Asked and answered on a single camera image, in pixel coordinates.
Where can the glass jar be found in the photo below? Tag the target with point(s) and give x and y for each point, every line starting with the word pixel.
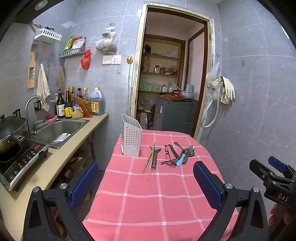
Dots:
pixel 157 69

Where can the beige wrapped pack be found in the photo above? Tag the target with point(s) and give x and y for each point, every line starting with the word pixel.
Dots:
pixel 77 114

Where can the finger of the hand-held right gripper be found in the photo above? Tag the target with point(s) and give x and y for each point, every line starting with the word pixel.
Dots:
pixel 260 170
pixel 276 163

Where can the white wall basket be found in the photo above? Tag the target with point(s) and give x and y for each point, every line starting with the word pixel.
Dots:
pixel 47 36

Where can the white wall socket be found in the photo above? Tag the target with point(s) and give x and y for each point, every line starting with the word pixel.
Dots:
pixel 116 59

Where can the dark wok lid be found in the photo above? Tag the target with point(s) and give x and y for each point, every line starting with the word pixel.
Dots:
pixel 11 126

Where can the steel faucet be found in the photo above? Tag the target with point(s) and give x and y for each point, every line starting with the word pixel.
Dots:
pixel 29 109

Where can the beige kitchen counter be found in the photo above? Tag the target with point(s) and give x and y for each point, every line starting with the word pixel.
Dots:
pixel 57 160

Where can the clear bag of dark dried goods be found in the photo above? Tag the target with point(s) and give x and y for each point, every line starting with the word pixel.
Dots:
pixel 105 45

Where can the wooden door frame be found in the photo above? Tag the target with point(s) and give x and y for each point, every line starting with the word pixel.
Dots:
pixel 136 69

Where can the black induction cooker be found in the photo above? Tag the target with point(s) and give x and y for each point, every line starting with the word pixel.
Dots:
pixel 20 164

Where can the wooden shelf unit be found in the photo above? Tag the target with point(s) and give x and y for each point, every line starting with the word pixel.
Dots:
pixel 161 58

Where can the large dark liquid jug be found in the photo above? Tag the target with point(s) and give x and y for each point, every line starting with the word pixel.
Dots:
pixel 96 104

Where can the blue white packet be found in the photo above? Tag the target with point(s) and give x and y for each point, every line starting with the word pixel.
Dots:
pixel 76 106

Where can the steel sink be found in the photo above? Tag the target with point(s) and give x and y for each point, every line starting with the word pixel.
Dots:
pixel 60 129

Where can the dark bottle with yellow cap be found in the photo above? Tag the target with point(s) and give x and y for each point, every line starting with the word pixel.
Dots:
pixel 71 92

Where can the pink soap dish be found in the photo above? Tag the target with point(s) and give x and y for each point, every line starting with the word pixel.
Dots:
pixel 51 118

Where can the steel table knife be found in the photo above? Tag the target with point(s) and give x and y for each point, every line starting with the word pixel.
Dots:
pixel 172 149

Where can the grey wall shelf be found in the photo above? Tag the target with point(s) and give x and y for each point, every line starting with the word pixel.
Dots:
pixel 71 53

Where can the black wall plug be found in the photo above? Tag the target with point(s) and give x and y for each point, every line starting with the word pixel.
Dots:
pixel 37 106

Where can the brown packet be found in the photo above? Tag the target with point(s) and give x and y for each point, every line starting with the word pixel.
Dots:
pixel 84 107

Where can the green seasoning packet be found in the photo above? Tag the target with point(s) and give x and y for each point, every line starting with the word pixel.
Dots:
pixel 68 43

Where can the white perforated utensil holder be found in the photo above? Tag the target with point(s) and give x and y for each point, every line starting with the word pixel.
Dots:
pixel 131 141

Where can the black range hood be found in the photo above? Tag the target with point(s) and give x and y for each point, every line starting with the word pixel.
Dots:
pixel 27 16

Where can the brown cutting board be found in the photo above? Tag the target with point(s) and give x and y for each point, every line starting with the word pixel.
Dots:
pixel 168 95

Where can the plastic bags on floor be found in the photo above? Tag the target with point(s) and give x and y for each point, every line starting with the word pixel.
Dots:
pixel 144 118

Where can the red plastic bag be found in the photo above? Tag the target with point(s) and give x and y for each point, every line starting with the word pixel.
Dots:
pixel 85 60

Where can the dark thin metal utensil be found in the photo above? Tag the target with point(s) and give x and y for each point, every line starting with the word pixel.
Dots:
pixel 166 151

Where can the clear bottle with yellow cap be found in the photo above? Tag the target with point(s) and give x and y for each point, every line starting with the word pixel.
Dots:
pixel 85 95

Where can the white slotted turner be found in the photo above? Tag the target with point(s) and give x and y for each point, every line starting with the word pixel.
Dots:
pixel 62 138

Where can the clear hanging plastic bag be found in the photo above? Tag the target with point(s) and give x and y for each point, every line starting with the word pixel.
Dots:
pixel 214 74

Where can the red cup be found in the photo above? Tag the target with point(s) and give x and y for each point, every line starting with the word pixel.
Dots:
pixel 176 94

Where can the steel peeler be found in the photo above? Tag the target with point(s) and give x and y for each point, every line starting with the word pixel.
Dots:
pixel 154 160

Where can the beige towel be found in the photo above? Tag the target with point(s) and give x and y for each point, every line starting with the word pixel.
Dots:
pixel 42 85

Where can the pale green canister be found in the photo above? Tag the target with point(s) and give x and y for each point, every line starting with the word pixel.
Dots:
pixel 190 87

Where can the black wok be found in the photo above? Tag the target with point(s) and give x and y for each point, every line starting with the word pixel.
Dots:
pixel 7 150

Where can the pink checked tablecloth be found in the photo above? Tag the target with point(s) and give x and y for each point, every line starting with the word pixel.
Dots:
pixel 143 204

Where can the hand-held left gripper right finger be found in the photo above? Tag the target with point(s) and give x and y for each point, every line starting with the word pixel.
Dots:
pixel 205 183

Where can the person's right hand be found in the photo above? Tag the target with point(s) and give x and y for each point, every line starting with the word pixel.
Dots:
pixel 274 209

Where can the pair of beige rubber gloves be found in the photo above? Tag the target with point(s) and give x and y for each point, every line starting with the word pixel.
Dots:
pixel 226 90

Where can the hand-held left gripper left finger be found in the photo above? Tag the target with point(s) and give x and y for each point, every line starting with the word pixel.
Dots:
pixel 84 183

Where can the white light switch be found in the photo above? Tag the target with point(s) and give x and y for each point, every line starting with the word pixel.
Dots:
pixel 107 59

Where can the wooden chopstick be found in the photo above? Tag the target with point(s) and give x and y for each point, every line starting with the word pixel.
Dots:
pixel 149 173
pixel 149 157

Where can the orange plug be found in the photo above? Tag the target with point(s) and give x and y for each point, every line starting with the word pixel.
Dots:
pixel 129 60

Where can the dark bottle with red cap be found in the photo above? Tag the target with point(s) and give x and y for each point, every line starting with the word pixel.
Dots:
pixel 79 93

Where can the white pot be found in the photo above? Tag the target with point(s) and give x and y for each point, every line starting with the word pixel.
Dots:
pixel 186 93

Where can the green box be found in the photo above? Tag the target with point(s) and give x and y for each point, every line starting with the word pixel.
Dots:
pixel 145 87

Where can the red white seasoning packet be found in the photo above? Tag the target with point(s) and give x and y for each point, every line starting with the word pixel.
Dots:
pixel 78 43

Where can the dark pump bottle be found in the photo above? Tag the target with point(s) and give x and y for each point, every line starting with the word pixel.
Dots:
pixel 60 106

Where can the wooden grater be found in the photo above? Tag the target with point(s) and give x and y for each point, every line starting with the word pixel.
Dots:
pixel 32 71

